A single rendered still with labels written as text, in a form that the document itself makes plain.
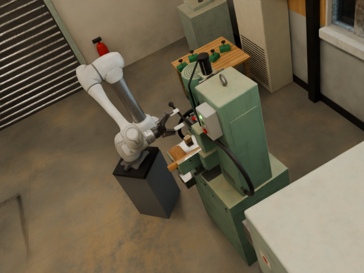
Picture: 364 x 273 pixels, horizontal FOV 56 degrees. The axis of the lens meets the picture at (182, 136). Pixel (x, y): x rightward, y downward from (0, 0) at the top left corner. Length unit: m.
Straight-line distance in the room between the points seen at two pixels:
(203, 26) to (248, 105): 2.72
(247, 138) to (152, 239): 1.58
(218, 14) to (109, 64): 2.25
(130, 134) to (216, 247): 1.32
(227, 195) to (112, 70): 1.09
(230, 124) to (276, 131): 1.88
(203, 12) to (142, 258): 2.75
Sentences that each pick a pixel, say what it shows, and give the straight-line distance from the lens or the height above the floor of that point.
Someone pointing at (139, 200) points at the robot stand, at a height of 0.24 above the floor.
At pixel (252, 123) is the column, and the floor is 1.31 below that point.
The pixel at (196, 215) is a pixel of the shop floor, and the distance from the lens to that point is 3.05.
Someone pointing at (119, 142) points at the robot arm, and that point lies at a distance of 2.56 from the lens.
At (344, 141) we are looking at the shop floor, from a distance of 3.39.
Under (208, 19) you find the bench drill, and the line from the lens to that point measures 4.29.
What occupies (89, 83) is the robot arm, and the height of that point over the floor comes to 1.41.
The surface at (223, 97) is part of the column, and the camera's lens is 1.58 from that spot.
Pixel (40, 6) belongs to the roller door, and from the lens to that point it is 4.67.
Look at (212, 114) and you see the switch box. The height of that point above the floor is 1.48.
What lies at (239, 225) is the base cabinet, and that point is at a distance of 2.25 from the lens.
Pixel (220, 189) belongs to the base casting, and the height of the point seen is 0.80.
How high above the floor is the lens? 2.52
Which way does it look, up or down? 43 degrees down
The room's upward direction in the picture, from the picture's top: 22 degrees counter-clockwise
